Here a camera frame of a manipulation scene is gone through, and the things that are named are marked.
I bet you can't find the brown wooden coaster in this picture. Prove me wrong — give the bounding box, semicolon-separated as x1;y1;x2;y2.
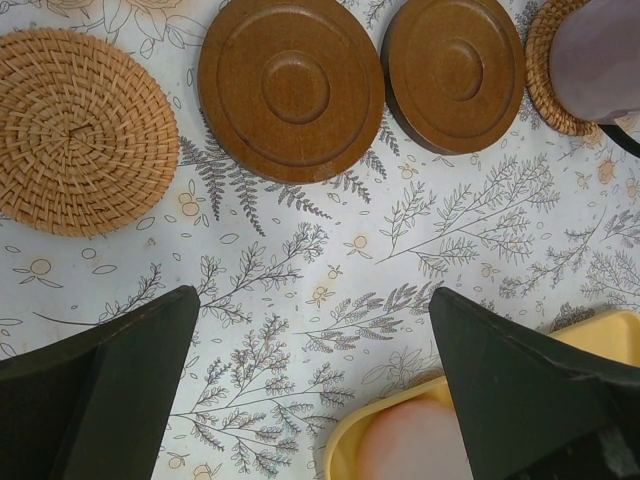
198;1;385;184
380;0;525;155

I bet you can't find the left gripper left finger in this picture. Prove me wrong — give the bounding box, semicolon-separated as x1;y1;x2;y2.
1;286;200;479

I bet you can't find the yellow plastic tray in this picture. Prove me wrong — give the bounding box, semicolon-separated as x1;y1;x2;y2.
324;310;639;480

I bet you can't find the woven rattan coaster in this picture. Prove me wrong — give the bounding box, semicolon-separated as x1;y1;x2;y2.
1;28;180;237
524;0;600;136

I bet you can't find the purple mug black handle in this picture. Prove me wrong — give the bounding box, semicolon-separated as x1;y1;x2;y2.
549;0;639;156

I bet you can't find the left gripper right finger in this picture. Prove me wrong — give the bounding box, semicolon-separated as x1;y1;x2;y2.
429;287;639;479

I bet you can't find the light pink mug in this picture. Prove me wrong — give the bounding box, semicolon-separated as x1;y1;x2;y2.
357;400;473;480

